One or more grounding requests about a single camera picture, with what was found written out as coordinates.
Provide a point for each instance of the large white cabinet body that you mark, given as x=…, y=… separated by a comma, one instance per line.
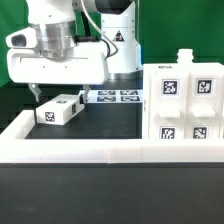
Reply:
x=184, y=63

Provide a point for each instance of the small white box part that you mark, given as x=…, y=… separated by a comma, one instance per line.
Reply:
x=59, y=110

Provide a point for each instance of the white marker base plate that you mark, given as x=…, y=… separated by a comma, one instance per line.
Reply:
x=115, y=96

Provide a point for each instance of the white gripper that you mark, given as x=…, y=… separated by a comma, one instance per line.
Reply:
x=84, y=64

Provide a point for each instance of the white cabinet door panel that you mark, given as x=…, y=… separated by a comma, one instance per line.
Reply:
x=204, y=105

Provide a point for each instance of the white U-shaped boundary frame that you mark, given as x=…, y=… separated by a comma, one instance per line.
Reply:
x=16, y=148

